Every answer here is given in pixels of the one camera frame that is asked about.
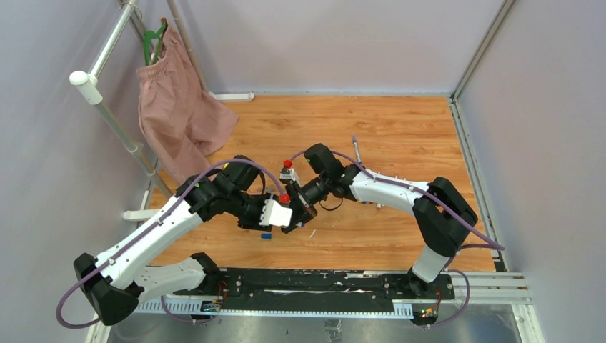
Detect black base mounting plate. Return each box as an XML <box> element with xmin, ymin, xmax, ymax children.
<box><xmin>185</xmin><ymin>268</ymin><xmax>455</xmax><ymax>317</ymax></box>

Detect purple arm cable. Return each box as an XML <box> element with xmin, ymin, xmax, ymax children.
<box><xmin>56</xmin><ymin>158</ymin><xmax>287</xmax><ymax>329</ymax></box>
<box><xmin>289</xmin><ymin>149</ymin><xmax>506</xmax><ymax>327</ymax></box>

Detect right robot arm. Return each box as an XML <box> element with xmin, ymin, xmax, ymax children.
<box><xmin>279</xmin><ymin>144</ymin><xmax>478</xmax><ymax>299</ymax></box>

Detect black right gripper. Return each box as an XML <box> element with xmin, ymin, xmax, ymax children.
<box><xmin>283</xmin><ymin>173</ymin><xmax>330</xmax><ymax>234</ymax></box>

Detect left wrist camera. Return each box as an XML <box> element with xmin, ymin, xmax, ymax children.
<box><xmin>259</xmin><ymin>198</ymin><xmax>293</xmax><ymax>228</ymax></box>

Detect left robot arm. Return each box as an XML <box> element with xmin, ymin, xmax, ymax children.
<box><xmin>56</xmin><ymin>155</ymin><xmax>279</xmax><ymax>329</ymax></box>

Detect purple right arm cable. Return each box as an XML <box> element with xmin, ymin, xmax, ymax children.
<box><xmin>289</xmin><ymin>149</ymin><xmax>506</xmax><ymax>327</ymax></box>

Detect grey aluminium frame rail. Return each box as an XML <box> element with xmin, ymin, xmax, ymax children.
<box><xmin>449</xmin><ymin>1</ymin><xmax>545</xmax><ymax>342</ymax></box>

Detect white clothes rack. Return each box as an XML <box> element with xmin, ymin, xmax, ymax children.
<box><xmin>69</xmin><ymin>0</ymin><xmax>254</xmax><ymax>222</ymax></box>

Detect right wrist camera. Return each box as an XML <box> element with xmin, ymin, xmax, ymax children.
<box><xmin>279</xmin><ymin>159</ymin><xmax>300</xmax><ymax>185</ymax></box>

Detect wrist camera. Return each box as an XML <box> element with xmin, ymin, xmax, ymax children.
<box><xmin>259</xmin><ymin>198</ymin><xmax>293</xmax><ymax>228</ymax></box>
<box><xmin>279</xmin><ymin>159</ymin><xmax>300</xmax><ymax>185</ymax></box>

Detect grey cap marker pen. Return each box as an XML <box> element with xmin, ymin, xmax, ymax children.
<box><xmin>352</xmin><ymin>134</ymin><xmax>362</xmax><ymax>164</ymax></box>

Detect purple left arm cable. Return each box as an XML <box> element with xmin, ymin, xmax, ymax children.
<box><xmin>56</xmin><ymin>158</ymin><xmax>287</xmax><ymax>329</ymax></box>

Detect green clothes hanger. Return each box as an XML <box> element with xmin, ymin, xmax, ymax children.
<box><xmin>143</xmin><ymin>20</ymin><xmax>168</xmax><ymax>66</ymax></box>

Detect pink cloth shorts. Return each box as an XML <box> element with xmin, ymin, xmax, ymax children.
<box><xmin>137</xmin><ymin>26</ymin><xmax>239</xmax><ymax>184</ymax></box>

